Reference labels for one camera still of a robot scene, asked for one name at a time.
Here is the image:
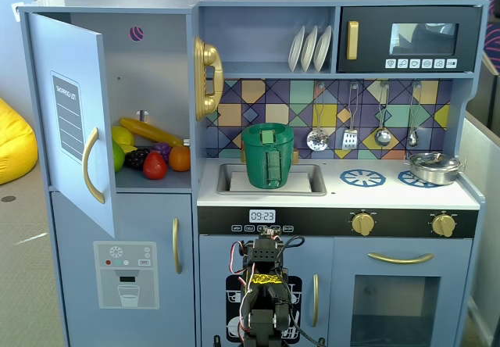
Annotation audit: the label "blue shopping list cabinet door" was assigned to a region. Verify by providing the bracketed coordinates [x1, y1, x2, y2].
[27, 13, 116, 239]

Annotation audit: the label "blue dishwasher door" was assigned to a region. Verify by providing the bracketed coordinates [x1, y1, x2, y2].
[199, 234, 334, 347]

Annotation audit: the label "blue oven door with window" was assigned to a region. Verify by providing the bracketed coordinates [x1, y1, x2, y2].
[330, 237, 473, 347]

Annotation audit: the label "blue ice dispenser fridge door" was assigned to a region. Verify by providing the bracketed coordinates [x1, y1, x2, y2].
[50, 191, 195, 347]

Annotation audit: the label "blue toy kitchen cabinet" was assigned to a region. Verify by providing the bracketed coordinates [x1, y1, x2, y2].
[17, 0, 490, 347]

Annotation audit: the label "green printed container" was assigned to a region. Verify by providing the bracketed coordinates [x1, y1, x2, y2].
[241, 123, 295, 189]

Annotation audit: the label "grey toy sink basin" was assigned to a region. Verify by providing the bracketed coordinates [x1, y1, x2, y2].
[216, 163, 327, 197]

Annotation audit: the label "steel skimmer spoon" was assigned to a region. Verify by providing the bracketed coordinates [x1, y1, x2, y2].
[306, 82, 330, 152]

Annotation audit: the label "orange toy fruit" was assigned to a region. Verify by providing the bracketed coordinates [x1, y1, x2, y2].
[168, 145, 192, 173]

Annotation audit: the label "purple toy grapes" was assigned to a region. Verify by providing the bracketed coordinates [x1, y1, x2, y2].
[151, 141, 173, 165]

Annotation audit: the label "red toy strawberry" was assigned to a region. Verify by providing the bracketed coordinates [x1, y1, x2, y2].
[142, 150, 169, 181]

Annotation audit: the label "steel slotted spatula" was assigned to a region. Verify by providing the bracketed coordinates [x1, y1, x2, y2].
[341, 82, 359, 151]

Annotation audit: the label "yellow toy banana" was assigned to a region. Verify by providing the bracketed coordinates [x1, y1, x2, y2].
[119, 117, 185, 148]

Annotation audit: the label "gold toy telephone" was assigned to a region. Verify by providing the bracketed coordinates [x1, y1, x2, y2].
[193, 35, 225, 122]

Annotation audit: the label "dark toy blackberry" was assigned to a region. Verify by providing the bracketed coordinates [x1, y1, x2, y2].
[123, 148, 152, 172]

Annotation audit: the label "white toy plate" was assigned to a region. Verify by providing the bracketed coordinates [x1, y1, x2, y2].
[287, 25, 306, 73]
[299, 25, 320, 73]
[313, 24, 334, 73]

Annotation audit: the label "gold stove knob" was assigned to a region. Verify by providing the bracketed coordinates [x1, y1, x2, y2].
[430, 213, 458, 238]
[351, 211, 378, 237]

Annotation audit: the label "yellow toy lemon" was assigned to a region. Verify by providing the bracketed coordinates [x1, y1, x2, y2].
[111, 124, 136, 147]

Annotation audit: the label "green toy apple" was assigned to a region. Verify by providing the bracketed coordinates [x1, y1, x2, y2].
[112, 138, 127, 174]

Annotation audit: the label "steel ladle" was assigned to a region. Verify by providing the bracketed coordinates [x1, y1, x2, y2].
[373, 81, 393, 148]

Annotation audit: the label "black toy microwave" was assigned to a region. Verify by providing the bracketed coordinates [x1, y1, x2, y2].
[337, 5, 483, 74]

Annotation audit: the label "steel pot with lid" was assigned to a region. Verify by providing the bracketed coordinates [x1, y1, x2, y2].
[403, 151, 468, 187]

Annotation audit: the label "yellow bean bag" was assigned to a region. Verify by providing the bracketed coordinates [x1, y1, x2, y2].
[0, 97, 39, 186]

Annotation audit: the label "grey partition panel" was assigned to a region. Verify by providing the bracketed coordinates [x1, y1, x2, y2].
[459, 110, 500, 342]

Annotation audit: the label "small camera circuit board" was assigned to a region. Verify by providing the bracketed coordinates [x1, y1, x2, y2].
[255, 225, 283, 242]

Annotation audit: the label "gold fridge door handle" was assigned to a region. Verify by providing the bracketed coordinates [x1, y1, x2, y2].
[172, 216, 183, 275]

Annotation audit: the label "gold dishwasher door handle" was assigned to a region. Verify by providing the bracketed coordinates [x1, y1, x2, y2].
[310, 274, 320, 328]

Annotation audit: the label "gold microwave handle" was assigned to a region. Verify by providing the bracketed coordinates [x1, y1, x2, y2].
[347, 20, 360, 61]

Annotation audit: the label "gold curved cabinet door handle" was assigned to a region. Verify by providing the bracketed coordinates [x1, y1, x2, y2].
[82, 127, 106, 205]

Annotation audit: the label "gold oven door handle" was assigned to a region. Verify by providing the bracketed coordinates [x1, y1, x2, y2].
[367, 252, 435, 266]

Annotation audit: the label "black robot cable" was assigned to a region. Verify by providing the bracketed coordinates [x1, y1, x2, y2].
[279, 234, 327, 347]

